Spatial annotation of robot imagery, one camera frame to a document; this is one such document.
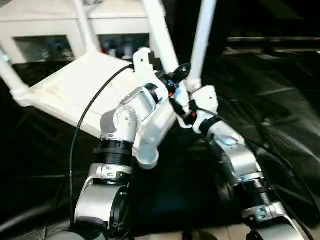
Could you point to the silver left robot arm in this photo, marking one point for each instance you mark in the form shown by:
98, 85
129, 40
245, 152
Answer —
125, 120

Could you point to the light blue rack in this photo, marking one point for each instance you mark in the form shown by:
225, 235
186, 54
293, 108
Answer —
5, 58

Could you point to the white display cabinet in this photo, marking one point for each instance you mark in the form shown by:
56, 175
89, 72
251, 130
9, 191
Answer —
50, 20

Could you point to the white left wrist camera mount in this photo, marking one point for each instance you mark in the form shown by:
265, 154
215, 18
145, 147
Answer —
143, 67

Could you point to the white plastic table leg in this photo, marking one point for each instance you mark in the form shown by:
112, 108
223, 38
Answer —
86, 27
201, 45
12, 77
160, 32

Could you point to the white plastic table top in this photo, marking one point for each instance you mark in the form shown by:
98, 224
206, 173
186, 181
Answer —
75, 85

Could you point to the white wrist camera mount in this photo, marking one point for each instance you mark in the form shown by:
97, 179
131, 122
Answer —
207, 100
143, 67

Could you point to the dark grey figurine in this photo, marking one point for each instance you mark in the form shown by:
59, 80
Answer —
93, 2

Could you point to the dark low furniture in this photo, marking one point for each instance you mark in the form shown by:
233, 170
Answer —
275, 42

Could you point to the black cabinet with gold label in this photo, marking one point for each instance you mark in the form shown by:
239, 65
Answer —
237, 17

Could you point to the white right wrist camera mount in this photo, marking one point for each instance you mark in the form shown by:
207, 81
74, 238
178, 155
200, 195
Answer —
207, 100

